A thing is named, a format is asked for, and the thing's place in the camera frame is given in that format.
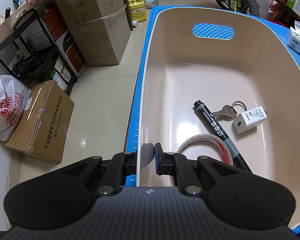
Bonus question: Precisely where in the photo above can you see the tape roll red white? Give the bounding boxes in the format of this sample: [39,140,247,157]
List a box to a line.
[177,134,234,166]

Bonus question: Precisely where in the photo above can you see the black marker pen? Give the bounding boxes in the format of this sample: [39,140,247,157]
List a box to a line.
[194,100,252,173]

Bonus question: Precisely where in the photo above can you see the silver keys with ring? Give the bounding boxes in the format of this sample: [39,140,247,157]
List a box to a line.
[210,100,248,119]

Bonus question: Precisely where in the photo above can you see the white usb charger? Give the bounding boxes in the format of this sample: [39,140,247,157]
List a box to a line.
[232,106,267,134]

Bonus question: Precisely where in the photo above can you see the beige plastic storage bin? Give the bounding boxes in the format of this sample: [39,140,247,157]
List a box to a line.
[136,7,300,230]

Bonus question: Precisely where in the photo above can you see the cardboard box on floor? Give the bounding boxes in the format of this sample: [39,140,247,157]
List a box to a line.
[0,80,74,164]

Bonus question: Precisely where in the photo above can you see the white red plastic bag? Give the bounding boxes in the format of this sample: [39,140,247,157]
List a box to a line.
[0,75,31,141]

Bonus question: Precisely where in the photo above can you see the black metal shelf cart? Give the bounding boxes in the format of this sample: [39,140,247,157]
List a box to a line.
[0,9,77,95]

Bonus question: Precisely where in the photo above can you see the large cardboard box stack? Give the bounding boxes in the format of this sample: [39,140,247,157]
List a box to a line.
[55,0,130,67]

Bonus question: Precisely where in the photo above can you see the yellow detergent jug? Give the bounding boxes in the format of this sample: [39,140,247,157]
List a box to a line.
[128,0,147,23]

